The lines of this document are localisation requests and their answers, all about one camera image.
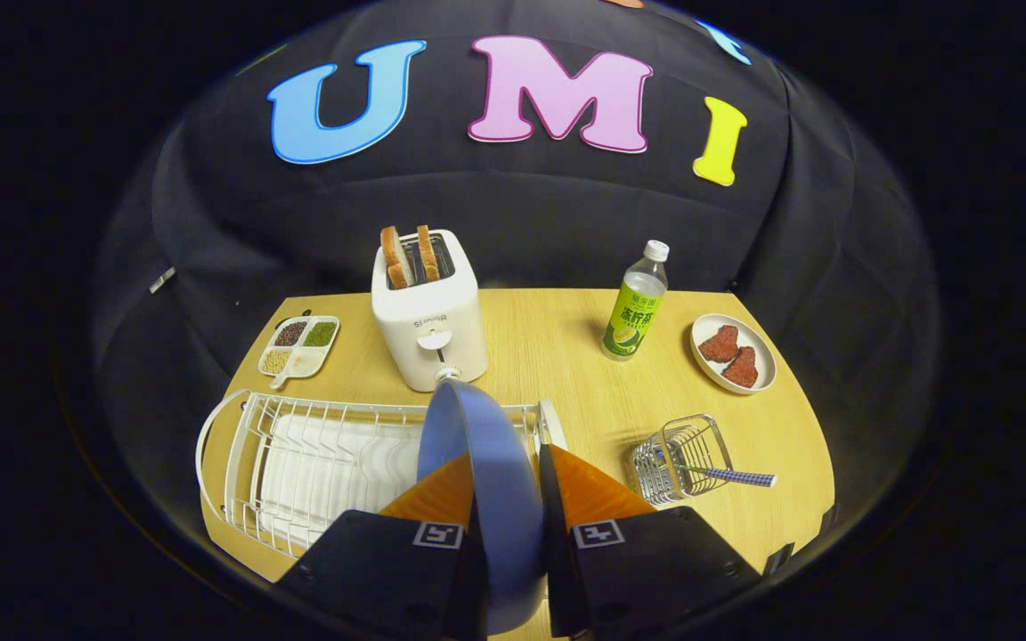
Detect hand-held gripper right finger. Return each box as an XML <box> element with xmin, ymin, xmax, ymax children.
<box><xmin>538</xmin><ymin>443</ymin><xmax>763</xmax><ymax>640</ymax></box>

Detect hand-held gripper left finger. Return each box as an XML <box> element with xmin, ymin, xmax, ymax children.
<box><xmin>277</xmin><ymin>450</ymin><xmax>489</xmax><ymax>641</ymax></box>

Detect metal wire basket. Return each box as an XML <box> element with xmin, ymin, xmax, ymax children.
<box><xmin>627</xmin><ymin>414</ymin><xmax>735</xmax><ymax>507</ymax></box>

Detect white wire dish rack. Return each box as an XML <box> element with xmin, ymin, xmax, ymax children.
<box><xmin>196</xmin><ymin>388</ymin><xmax>569</xmax><ymax>560</ymax></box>

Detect metal spoon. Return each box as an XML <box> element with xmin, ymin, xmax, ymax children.
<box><xmin>651</xmin><ymin>450</ymin><xmax>778</xmax><ymax>489</ymax></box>

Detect blue plate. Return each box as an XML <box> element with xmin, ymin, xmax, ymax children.
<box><xmin>417</xmin><ymin>378</ymin><xmax>546</xmax><ymax>635</ymax></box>

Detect white plate with meat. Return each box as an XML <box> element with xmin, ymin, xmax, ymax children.
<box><xmin>690</xmin><ymin>313</ymin><xmax>778</xmax><ymax>395</ymax></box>

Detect white divided condiment tray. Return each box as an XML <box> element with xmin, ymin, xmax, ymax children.
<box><xmin>257</xmin><ymin>314</ymin><xmax>341</xmax><ymax>390</ymax></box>

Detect red meat slice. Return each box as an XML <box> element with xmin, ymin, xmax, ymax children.
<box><xmin>698</xmin><ymin>325</ymin><xmax>743</xmax><ymax>363</ymax></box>
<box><xmin>722</xmin><ymin>346</ymin><xmax>760</xmax><ymax>389</ymax></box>

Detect white toaster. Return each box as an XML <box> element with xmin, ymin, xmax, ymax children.
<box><xmin>370</xmin><ymin>229</ymin><xmax>489</xmax><ymax>393</ymax></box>

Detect green label drink bottle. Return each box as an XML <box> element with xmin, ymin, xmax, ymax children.
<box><xmin>601</xmin><ymin>239</ymin><xmax>671</xmax><ymax>361</ymax></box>

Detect toast slice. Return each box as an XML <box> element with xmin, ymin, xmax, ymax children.
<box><xmin>379</xmin><ymin>225</ymin><xmax>416</xmax><ymax>290</ymax></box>
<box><xmin>416</xmin><ymin>224</ymin><xmax>443</xmax><ymax>283</ymax></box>

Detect black backdrop cloth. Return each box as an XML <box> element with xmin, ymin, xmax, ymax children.
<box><xmin>90</xmin><ymin>0</ymin><xmax>941</xmax><ymax>535</ymax></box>

